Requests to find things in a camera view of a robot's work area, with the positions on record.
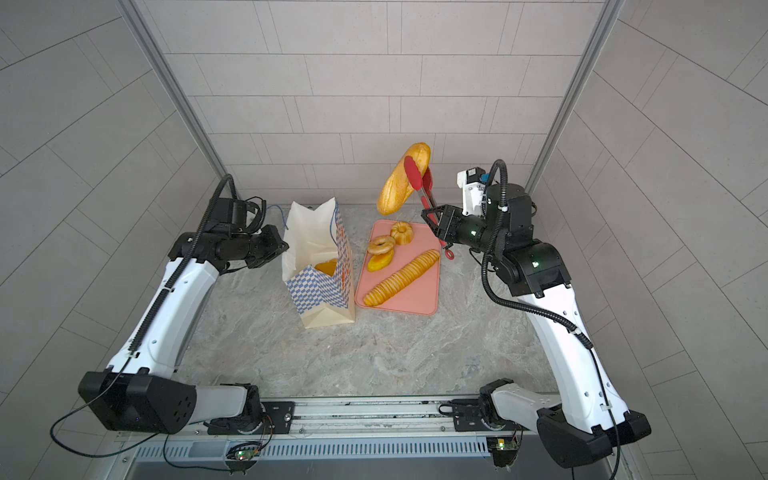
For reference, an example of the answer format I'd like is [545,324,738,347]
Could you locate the red tongs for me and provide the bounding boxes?
[404,155,454,260]

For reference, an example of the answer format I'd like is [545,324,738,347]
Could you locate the small twisted bread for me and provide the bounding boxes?
[390,221,414,245]

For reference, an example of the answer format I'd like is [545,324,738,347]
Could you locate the checkered paper bag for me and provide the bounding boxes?
[281,198,356,329]

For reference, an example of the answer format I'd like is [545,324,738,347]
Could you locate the long oval bread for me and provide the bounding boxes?
[377,143,431,215]

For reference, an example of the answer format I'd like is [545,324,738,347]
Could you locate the jam-filled ridged bread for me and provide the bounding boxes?
[314,258,338,277]

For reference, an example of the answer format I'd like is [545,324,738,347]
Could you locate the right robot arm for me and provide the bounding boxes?
[422,184,651,468]

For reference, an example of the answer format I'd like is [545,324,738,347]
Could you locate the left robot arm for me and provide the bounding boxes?
[78,225,288,435]

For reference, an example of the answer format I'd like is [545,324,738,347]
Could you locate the long ridged bread bottom-left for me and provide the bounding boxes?
[363,250,440,307]

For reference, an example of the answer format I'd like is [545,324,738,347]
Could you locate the small yellow bread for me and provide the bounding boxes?
[367,249,395,272]

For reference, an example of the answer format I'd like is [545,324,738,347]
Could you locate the pink tray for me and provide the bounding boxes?
[355,222,443,316]

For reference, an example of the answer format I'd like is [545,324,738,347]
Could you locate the left circuit board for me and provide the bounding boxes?
[225,441,263,462]

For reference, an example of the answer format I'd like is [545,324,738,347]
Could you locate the circuit board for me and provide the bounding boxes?
[225,441,263,462]
[486,437,520,468]

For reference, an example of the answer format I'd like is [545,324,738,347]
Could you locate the right circuit board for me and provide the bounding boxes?
[486,437,520,468]

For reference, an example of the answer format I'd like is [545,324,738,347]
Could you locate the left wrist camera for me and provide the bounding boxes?
[204,198,266,236]

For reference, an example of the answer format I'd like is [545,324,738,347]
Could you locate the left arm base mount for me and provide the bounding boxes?
[203,401,296,436]

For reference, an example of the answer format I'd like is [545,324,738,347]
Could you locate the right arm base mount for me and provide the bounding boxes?
[438,397,526,432]

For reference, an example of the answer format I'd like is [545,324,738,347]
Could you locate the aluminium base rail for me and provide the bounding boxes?
[116,392,622,443]

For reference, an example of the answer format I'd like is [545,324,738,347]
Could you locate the left black cable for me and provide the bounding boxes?
[49,173,265,472]

